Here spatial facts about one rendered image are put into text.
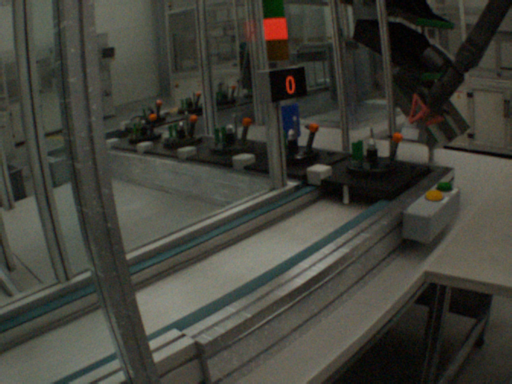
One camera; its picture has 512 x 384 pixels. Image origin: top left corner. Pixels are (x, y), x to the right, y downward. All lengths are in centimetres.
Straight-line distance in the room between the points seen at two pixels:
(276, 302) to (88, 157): 38
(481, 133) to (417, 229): 439
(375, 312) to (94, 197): 55
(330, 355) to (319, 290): 12
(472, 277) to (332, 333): 32
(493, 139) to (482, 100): 46
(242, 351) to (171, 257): 29
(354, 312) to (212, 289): 24
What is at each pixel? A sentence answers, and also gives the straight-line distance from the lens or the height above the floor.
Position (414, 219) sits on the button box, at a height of 95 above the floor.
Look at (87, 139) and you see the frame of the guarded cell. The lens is 40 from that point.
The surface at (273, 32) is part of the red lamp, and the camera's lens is 104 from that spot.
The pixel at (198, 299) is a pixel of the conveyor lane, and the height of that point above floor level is 92.
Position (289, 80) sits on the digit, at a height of 121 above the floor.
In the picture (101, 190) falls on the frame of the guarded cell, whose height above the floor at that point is 120.
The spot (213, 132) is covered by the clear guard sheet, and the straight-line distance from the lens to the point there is 97.
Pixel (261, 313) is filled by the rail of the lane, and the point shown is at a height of 95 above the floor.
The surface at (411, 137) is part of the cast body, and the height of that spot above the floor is 105.
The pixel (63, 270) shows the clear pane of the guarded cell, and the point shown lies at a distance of 43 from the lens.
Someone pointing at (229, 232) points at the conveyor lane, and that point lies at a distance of 96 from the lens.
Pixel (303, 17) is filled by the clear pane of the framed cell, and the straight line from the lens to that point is 234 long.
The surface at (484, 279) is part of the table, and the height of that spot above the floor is 86.
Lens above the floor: 131
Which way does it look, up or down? 18 degrees down
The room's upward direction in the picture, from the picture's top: 5 degrees counter-clockwise
